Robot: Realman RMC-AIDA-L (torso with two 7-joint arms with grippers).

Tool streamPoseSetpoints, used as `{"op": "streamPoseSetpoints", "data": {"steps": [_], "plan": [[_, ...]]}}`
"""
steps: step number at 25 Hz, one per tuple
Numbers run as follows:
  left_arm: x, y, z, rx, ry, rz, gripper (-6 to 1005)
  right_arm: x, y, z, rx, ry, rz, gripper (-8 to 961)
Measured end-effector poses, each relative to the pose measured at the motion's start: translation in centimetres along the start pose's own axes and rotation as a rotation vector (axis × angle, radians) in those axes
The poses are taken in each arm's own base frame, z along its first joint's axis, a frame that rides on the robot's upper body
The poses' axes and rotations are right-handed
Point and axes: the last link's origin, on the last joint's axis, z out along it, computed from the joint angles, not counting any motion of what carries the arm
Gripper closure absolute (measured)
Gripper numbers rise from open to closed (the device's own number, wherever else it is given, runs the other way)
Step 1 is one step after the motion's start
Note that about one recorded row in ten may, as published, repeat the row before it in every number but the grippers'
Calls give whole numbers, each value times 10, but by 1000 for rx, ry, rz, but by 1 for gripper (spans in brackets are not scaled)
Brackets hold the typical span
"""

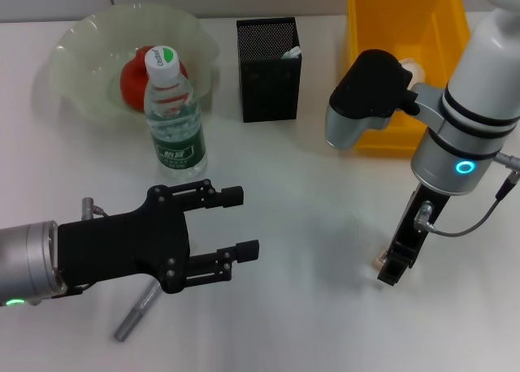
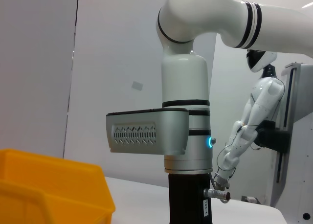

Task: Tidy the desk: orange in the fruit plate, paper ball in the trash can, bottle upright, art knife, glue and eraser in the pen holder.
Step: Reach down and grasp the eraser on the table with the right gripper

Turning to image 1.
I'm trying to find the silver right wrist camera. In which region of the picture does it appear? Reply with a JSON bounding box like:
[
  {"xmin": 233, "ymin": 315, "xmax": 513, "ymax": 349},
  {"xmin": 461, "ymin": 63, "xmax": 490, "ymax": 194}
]
[{"xmin": 324, "ymin": 49, "xmax": 422, "ymax": 150}]

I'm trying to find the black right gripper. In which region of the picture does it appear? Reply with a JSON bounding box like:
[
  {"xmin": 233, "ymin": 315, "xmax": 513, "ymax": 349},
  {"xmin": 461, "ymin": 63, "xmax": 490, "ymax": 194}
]
[{"xmin": 376, "ymin": 183, "xmax": 452, "ymax": 287}]

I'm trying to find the red-orange fruit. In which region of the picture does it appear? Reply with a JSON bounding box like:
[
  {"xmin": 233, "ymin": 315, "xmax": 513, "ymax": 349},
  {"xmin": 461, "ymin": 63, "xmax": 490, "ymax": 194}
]
[{"xmin": 119, "ymin": 45, "xmax": 189, "ymax": 114}]

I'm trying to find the white paper ball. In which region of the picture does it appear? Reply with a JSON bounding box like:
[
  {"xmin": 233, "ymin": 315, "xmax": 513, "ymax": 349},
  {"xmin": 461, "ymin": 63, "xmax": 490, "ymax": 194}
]
[{"xmin": 398, "ymin": 58, "xmax": 424, "ymax": 81}]

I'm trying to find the black mesh pen holder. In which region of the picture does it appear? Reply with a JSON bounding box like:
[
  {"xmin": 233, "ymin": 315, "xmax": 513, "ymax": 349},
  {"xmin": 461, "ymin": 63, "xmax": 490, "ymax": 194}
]
[{"xmin": 236, "ymin": 16, "xmax": 304, "ymax": 123}]

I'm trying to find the silver marker pen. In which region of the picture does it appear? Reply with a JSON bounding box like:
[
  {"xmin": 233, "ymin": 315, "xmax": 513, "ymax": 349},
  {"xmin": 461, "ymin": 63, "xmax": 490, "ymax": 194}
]
[{"xmin": 113, "ymin": 279, "xmax": 163, "ymax": 343}]

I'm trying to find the wrist connector cable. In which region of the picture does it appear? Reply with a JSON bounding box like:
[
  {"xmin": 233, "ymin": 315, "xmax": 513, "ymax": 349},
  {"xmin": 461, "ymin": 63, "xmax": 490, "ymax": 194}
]
[
  {"xmin": 413, "ymin": 152, "xmax": 520, "ymax": 238},
  {"xmin": 80, "ymin": 197, "xmax": 111, "ymax": 223}
]

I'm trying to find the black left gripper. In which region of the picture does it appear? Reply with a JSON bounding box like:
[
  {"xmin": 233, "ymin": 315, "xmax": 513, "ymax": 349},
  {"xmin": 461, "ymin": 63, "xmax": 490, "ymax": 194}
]
[{"xmin": 57, "ymin": 180, "xmax": 260, "ymax": 295}]

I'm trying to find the clear water bottle green label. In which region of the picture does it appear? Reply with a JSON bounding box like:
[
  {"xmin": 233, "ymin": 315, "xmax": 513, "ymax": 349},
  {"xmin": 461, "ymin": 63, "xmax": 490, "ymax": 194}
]
[{"xmin": 144, "ymin": 45, "xmax": 208, "ymax": 181}]

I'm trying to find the left wrist connector cable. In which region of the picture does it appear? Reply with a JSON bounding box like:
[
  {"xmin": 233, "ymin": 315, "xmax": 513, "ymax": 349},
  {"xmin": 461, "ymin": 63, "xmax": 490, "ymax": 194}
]
[{"xmin": 80, "ymin": 197, "xmax": 111, "ymax": 223}]

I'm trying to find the pale green glass fruit plate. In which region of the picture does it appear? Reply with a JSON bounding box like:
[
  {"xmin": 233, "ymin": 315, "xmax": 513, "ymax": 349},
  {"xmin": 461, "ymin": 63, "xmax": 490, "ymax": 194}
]
[{"xmin": 48, "ymin": 2, "xmax": 220, "ymax": 124}]

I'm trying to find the right wrist connector cable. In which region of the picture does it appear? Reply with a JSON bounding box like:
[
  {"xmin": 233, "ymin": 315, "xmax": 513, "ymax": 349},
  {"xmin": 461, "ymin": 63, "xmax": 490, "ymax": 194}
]
[{"xmin": 413, "ymin": 152, "xmax": 520, "ymax": 238}]

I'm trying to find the yellow plastic storage bin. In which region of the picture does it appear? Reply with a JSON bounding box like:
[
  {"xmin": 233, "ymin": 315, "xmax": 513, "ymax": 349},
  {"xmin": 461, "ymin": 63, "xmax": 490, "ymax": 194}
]
[{"xmin": 343, "ymin": 0, "xmax": 472, "ymax": 158}]

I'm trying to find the beige eraser with barcode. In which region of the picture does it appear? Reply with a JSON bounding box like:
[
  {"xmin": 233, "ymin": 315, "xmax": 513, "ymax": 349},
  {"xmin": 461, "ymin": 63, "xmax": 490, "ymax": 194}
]
[{"xmin": 371, "ymin": 249, "xmax": 390, "ymax": 270}]

